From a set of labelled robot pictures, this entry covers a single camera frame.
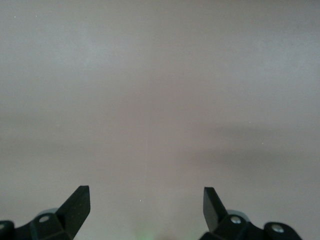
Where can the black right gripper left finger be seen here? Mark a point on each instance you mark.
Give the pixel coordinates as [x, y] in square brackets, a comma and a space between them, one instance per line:
[75, 207]

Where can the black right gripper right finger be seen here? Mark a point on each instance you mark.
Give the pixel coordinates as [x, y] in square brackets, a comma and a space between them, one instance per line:
[212, 210]

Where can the brown table cover sheet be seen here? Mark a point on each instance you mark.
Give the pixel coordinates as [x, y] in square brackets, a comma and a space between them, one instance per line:
[160, 87]

